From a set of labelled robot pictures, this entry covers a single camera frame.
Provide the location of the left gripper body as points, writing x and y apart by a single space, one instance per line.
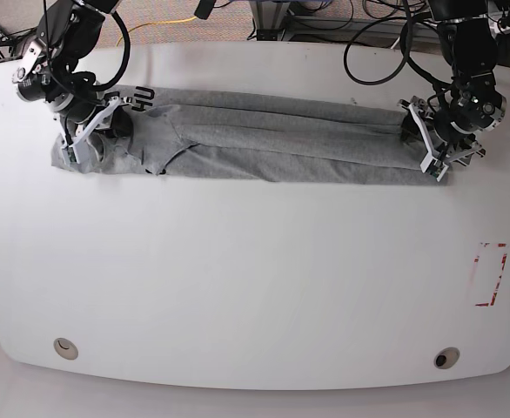
451 121

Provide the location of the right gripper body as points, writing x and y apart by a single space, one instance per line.
82 105

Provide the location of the grey T-shirt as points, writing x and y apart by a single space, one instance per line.
233 135

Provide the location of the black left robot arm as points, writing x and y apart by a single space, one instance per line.
466 42

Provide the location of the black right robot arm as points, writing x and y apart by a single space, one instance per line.
67 32

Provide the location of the red tape rectangle marking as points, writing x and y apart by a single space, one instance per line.
488 268

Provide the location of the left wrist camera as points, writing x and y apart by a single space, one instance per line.
434 167

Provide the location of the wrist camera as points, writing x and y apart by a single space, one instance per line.
75 154
434 167

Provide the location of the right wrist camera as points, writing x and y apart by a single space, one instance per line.
75 154

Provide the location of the aluminium frame rail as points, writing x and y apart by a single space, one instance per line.
330 29

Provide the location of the right table cable grommet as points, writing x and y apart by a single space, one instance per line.
446 358

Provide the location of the table cable grommet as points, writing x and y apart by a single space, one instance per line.
446 358
65 349

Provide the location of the left table cable grommet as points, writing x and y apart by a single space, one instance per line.
65 349

